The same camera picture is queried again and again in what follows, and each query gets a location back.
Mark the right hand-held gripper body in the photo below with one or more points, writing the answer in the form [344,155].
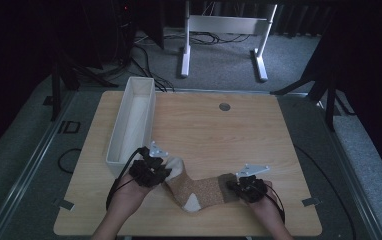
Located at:
[250,186]

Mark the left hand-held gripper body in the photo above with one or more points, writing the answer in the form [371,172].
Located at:
[147,171]

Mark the person's right hand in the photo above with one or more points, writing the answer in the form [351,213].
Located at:
[265,208]

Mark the person's left hand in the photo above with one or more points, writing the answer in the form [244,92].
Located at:
[127,196]

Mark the white fabric storage box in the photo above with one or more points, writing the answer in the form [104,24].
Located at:
[132,130]

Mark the grey tape piece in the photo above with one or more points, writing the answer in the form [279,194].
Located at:
[65,204]
[311,201]

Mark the grey round table grommet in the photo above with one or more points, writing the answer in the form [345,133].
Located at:
[224,106]

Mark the black tripod stand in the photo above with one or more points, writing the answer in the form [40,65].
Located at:
[69,73]
[322,83]

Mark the dark computer tower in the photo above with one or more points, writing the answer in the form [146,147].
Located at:
[124,30]

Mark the white metal stand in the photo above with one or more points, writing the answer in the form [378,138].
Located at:
[225,25]

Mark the black floor bracket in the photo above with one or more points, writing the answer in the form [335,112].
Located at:
[69,127]

